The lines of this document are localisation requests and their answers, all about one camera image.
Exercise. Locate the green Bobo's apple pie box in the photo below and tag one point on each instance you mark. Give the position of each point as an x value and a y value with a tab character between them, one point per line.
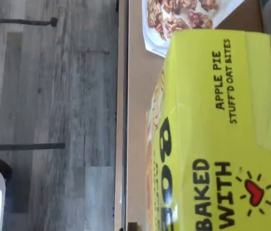
210	120

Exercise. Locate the black metal shelf rack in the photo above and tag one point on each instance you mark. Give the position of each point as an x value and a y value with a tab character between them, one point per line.
124	120

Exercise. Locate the black metal leg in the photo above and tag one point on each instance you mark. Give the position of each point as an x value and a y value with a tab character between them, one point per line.
22	146
17	21

